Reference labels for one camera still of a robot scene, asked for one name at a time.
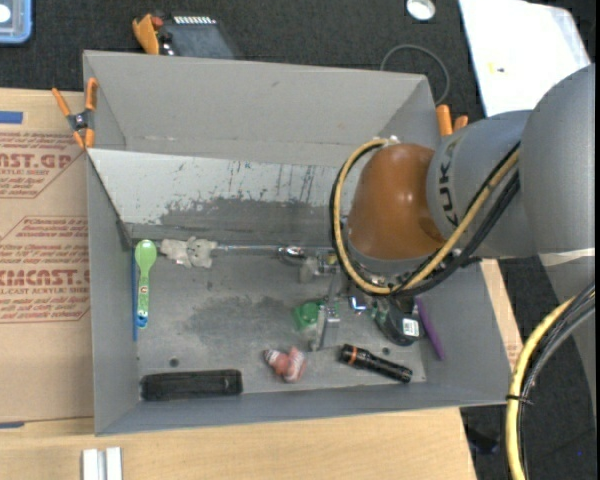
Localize black flat block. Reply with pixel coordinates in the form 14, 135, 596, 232
139, 368, 245, 403

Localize green plastic spoon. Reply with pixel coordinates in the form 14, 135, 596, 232
133, 238, 159, 330

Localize white toy bear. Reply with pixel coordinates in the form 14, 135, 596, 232
159, 235, 219, 270

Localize shiny metal spoon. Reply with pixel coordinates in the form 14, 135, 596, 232
211, 244, 309, 265

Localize grey metal bin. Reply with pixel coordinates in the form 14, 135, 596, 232
81, 49, 515, 438

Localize black flashlight with orange ring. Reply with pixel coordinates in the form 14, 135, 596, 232
336, 343, 414, 385

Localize pink and red toy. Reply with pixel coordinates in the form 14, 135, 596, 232
262, 345, 309, 385

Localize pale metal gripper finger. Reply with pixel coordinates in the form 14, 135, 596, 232
298, 252, 339, 284
307, 302, 342, 353

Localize green round plastic thing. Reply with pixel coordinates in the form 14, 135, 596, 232
293, 299, 327, 333

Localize brown cardboard board, red print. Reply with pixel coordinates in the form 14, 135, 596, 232
0, 86, 97, 432

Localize purple flat strip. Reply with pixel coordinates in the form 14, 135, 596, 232
413, 294, 447, 362

